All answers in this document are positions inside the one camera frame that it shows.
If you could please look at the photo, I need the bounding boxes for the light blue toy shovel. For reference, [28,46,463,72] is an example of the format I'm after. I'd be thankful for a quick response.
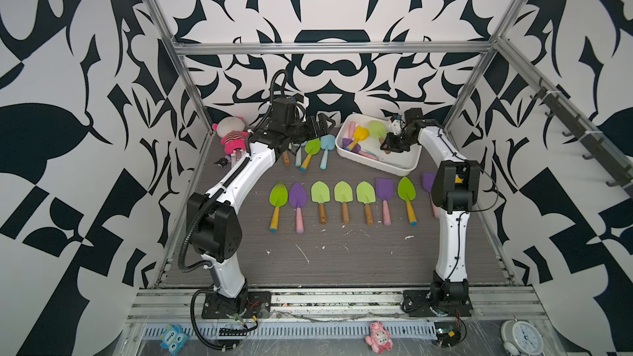
[320,134,336,170]

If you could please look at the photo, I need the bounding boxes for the green shovel orange handle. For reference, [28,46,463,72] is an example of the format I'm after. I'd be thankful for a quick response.
[282,151,290,166]

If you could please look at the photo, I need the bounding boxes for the light blue round shovel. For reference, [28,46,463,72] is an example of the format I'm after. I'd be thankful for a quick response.
[295,144,303,167]

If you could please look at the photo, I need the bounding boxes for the yellow toy scoop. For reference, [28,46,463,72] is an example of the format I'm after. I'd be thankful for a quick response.
[346,126,369,151]

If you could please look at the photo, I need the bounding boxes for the purple pointed shovel pink handle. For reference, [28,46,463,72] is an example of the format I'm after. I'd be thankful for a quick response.
[422,172,439,219]

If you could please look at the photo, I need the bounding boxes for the bright green shovel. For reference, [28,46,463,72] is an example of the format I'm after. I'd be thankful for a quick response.
[270,182,288,232]

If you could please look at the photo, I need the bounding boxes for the purple round shovel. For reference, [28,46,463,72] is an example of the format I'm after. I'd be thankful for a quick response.
[288,182,308,234]

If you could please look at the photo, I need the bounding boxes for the green pointed shovel yellow handle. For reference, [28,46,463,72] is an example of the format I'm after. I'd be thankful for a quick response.
[397,176,418,227]

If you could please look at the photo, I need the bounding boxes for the purple square shovel pink handle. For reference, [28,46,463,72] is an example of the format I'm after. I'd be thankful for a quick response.
[375,178,395,226]

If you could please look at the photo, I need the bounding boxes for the light green shovel wooden handle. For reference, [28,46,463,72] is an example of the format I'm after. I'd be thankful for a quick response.
[356,181,376,226]

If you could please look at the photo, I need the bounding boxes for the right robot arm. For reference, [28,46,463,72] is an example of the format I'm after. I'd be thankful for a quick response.
[381,108,481,307]

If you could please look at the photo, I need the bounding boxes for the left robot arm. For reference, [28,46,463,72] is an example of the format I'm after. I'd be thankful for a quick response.
[177,97,336,300]

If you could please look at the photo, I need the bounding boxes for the white storage box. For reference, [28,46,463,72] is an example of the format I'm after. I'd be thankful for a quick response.
[336,113,422,176]

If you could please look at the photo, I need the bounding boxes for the pink white plush doll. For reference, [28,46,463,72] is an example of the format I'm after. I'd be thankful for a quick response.
[212,117,249,155]

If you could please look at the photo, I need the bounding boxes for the green circuit board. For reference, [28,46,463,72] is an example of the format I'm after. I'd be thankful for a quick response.
[435,322,463,349]

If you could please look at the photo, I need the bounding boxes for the pink bear toy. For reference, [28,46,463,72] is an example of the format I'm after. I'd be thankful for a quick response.
[364,321,393,354]

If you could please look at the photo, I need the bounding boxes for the white alarm clock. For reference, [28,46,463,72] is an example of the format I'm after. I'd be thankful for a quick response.
[500,320,545,355]

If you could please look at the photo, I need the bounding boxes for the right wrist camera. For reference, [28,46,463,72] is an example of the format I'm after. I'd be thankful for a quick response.
[389,115,406,135]

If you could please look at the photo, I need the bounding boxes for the black corrugated cable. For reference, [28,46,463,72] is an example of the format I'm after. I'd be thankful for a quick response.
[177,192,224,274]

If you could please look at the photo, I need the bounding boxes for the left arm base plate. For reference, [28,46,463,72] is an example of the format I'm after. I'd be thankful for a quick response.
[201,290,272,319]

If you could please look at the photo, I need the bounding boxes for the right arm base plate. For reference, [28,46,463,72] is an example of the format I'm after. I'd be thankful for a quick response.
[401,290,472,317]

